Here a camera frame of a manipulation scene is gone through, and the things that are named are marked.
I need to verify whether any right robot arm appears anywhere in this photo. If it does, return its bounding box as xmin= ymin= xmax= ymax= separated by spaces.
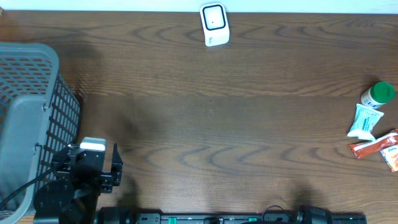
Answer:
xmin=294 ymin=205 xmax=333 ymax=224

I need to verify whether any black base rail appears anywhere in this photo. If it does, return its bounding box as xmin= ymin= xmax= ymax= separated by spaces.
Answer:
xmin=93 ymin=205 xmax=368 ymax=224

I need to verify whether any small orange snack box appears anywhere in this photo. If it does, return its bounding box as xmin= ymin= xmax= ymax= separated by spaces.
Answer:
xmin=380 ymin=145 xmax=398 ymax=172

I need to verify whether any white barcode scanner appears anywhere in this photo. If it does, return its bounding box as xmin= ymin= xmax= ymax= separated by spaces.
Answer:
xmin=200 ymin=2 xmax=230 ymax=47

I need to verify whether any red Top chocolate bar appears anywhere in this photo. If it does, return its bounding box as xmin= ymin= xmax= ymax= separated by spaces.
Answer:
xmin=349 ymin=129 xmax=397 ymax=159

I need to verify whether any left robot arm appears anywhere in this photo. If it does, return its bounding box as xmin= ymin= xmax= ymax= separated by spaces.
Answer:
xmin=34 ymin=144 xmax=123 ymax=223

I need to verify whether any light blue wipes packet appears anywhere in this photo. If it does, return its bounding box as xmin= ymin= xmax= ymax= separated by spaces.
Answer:
xmin=347 ymin=103 xmax=384 ymax=141

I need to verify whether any grey plastic basket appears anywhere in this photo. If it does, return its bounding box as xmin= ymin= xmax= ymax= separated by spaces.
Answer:
xmin=1 ymin=42 xmax=80 ymax=223

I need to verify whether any green lid jar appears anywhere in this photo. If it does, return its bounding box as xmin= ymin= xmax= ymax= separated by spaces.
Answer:
xmin=361 ymin=82 xmax=396 ymax=109

